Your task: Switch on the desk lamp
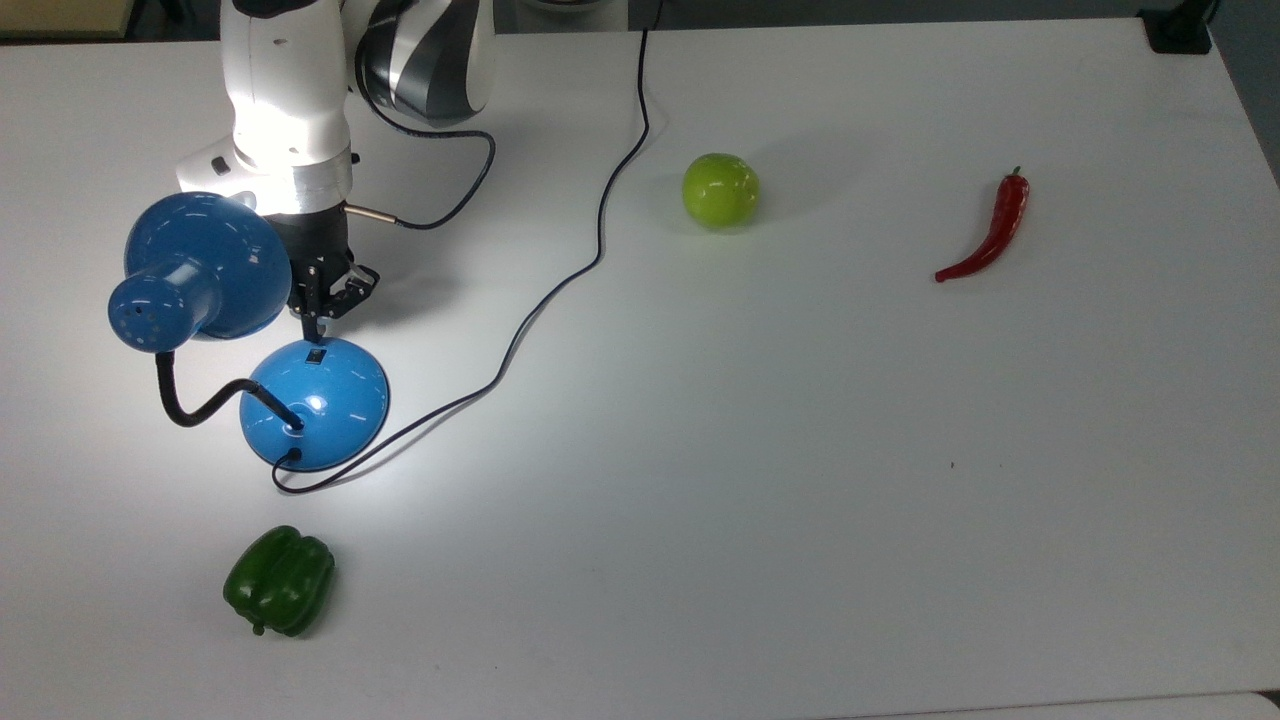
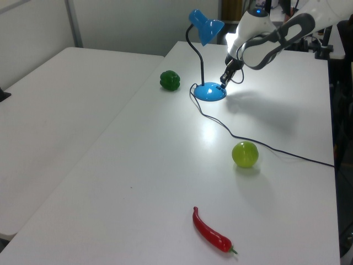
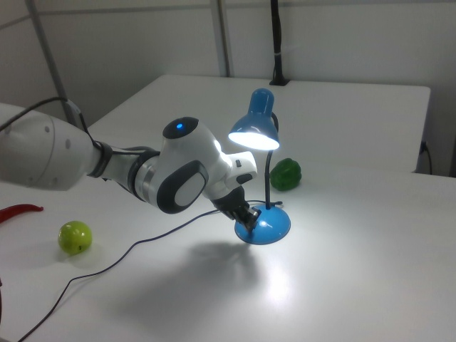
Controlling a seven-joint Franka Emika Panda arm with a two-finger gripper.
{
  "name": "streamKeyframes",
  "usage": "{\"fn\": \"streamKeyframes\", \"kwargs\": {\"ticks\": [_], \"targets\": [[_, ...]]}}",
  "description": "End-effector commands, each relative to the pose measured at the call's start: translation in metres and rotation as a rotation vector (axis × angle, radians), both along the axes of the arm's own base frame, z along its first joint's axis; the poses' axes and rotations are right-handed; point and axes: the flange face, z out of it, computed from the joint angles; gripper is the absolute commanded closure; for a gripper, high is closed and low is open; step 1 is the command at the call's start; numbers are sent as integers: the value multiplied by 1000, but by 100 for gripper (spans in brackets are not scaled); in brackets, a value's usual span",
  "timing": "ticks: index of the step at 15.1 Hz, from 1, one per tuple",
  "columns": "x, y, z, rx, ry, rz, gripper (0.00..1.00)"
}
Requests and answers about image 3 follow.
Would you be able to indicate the blue gooseneck desk lamp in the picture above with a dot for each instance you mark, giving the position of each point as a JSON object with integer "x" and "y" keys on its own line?
{"x": 270, "y": 221}

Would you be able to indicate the light green apple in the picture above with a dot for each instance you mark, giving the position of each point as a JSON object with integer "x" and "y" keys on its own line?
{"x": 75, "y": 237}

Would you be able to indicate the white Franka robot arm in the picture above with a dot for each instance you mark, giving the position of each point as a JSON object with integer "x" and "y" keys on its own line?
{"x": 185, "y": 160}

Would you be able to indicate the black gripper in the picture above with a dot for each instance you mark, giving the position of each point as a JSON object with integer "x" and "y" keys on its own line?
{"x": 231, "y": 203}

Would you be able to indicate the grey metal partition post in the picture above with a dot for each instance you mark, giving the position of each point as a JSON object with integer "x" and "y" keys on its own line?
{"x": 224, "y": 35}
{"x": 46, "y": 50}

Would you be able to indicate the white adjacent table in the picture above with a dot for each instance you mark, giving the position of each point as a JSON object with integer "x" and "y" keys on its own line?
{"x": 338, "y": 114}

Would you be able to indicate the red chili pepper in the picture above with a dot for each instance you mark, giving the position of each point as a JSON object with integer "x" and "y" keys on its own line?
{"x": 18, "y": 210}

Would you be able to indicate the dark green bell pepper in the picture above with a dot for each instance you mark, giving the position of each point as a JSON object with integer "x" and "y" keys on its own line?
{"x": 286, "y": 174}

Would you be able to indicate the black clamped camera pole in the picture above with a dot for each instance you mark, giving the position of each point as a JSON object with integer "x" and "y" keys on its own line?
{"x": 278, "y": 42}

